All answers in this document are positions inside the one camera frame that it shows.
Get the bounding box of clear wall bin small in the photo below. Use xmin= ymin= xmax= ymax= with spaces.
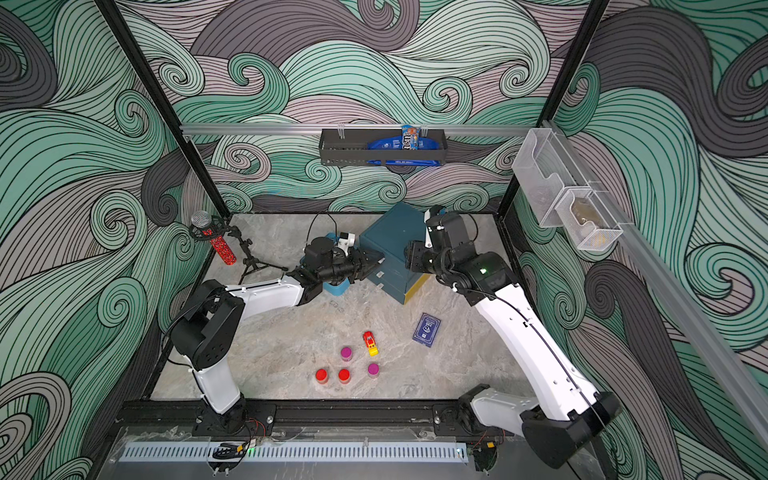
xmin=555 ymin=187 xmax=623 ymax=253

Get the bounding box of black tripod with red microphone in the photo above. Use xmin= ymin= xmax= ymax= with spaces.
xmin=188 ymin=210 xmax=288 ymax=283

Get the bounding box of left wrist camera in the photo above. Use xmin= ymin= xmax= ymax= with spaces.
xmin=335 ymin=232 xmax=357 ymax=256

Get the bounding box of aluminium wall rail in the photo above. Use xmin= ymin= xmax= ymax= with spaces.
xmin=180 ymin=122 xmax=533 ymax=137
xmin=543 ymin=120 xmax=767 ymax=447

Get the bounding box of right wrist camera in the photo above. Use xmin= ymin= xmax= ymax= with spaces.
xmin=424 ymin=205 xmax=457 ymax=248

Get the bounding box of purple paint can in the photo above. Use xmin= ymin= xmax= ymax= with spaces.
xmin=340 ymin=346 xmax=353 ymax=362
xmin=367 ymin=363 xmax=381 ymax=378

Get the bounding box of white slotted cable duct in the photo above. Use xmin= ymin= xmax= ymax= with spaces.
xmin=117 ymin=441 xmax=469 ymax=464

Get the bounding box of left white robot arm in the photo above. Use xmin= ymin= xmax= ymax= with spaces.
xmin=168 ymin=237 xmax=385 ymax=422

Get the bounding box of blue tray of hardware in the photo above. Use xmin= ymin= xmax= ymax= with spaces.
xmin=320 ymin=232 xmax=352 ymax=297

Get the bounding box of clear wall bin large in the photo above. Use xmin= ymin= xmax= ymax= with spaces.
xmin=512 ymin=128 xmax=588 ymax=228

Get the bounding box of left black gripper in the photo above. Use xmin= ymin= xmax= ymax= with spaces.
xmin=317 ymin=248 xmax=383 ymax=286

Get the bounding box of black wall basket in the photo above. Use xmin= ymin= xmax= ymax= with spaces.
xmin=319 ymin=125 xmax=448 ymax=167

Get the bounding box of aluminium wall rail right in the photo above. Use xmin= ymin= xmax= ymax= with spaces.
xmin=543 ymin=120 xmax=767 ymax=447

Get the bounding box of blue playing card box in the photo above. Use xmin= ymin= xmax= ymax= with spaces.
xmin=412 ymin=313 xmax=441 ymax=348

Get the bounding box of teal drawer cabinet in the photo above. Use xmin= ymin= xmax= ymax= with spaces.
xmin=360 ymin=202 xmax=428 ymax=305

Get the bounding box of red paint can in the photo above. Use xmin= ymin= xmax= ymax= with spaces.
xmin=338 ymin=368 xmax=351 ymax=384
xmin=315 ymin=368 xmax=329 ymax=385

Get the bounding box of blue snack packet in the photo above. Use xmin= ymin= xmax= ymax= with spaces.
xmin=366 ymin=125 xmax=444 ymax=167

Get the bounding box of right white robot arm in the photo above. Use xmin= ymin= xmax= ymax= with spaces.
xmin=405 ymin=206 xmax=621 ymax=469

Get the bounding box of red yellow toy car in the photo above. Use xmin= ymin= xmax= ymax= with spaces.
xmin=362 ymin=331 xmax=379 ymax=357

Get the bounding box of aluminium wall rail back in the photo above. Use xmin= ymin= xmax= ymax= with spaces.
xmin=180 ymin=122 xmax=533 ymax=137

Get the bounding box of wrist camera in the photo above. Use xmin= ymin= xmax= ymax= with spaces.
xmin=424 ymin=205 xmax=457 ymax=248
xmin=335 ymin=232 xmax=357 ymax=256

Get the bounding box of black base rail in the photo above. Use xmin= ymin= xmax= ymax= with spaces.
xmin=114 ymin=399 xmax=508 ymax=440

